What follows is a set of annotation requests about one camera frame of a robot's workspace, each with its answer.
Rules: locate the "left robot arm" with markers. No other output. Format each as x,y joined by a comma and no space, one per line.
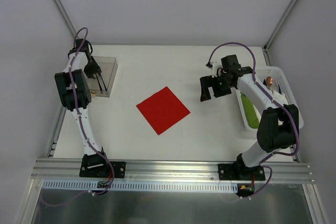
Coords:
75,95

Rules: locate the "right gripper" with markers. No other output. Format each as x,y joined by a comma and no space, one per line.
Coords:
210,86

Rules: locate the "white plastic basket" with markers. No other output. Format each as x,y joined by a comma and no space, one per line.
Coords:
279,85

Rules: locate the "aluminium front rail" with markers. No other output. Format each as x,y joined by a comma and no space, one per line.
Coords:
171,171

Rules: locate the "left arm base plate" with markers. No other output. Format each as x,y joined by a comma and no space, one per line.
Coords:
102,170

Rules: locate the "red paper napkin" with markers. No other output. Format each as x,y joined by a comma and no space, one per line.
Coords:
162,110

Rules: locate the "left green napkin roll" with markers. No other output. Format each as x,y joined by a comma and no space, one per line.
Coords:
252,116

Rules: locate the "iridescent purple spoon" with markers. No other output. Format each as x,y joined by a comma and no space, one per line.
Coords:
100,87

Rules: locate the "white slotted cable duct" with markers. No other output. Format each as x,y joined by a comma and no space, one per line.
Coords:
120,185

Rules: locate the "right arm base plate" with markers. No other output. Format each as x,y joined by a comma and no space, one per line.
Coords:
233,172

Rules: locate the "copper spoon in basket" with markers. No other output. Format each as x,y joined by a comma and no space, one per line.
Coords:
269,82

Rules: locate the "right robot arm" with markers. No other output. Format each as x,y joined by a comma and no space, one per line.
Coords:
279,123

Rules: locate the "clear plastic box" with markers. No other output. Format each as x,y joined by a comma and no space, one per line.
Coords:
109,66

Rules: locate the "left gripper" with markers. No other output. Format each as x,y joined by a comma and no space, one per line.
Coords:
92,68

